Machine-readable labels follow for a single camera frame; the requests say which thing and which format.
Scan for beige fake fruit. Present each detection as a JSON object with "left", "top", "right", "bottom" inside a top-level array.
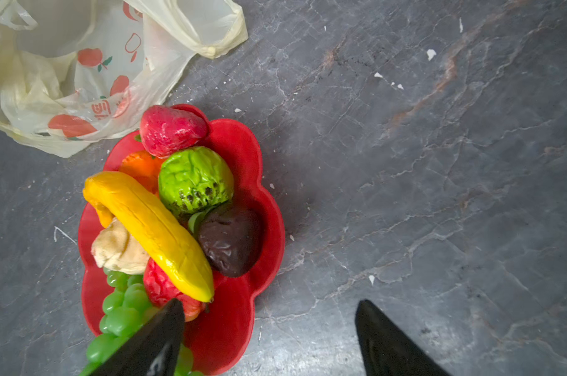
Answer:
[{"left": 91, "top": 218, "right": 150, "bottom": 275}]

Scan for red flower-shaped plate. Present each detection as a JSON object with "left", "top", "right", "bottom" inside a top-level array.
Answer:
[{"left": 77, "top": 118, "right": 286, "bottom": 375}]

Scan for orange fake tangerine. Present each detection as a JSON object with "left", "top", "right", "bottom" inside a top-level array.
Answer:
[{"left": 118, "top": 150, "right": 164, "bottom": 197}]

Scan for dark brown fake fruit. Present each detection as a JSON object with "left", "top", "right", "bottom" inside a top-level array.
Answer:
[{"left": 197, "top": 202, "right": 263, "bottom": 278}]

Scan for green fake grape bunch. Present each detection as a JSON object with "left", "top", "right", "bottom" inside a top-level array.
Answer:
[{"left": 79, "top": 268, "right": 205, "bottom": 375}]

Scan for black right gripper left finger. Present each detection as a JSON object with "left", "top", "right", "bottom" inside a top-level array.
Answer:
[{"left": 89, "top": 299, "right": 185, "bottom": 376}]

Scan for pink red fake peach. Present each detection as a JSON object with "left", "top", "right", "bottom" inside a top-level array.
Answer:
[{"left": 139, "top": 105, "right": 208, "bottom": 158}]

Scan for green fake pear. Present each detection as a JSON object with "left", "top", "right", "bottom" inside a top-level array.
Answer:
[{"left": 158, "top": 147, "right": 234, "bottom": 220}]

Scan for cream plastic bag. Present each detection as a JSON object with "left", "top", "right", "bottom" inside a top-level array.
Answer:
[{"left": 0, "top": 1, "right": 248, "bottom": 158}]

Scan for red fake strawberry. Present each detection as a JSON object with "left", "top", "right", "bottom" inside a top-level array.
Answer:
[{"left": 143, "top": 258, "right": 208, "bottom": 322}]

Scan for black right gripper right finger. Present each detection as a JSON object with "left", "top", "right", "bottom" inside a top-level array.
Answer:
[{"left": 355, "top": 299, "right": 449, "bottom": 376}]

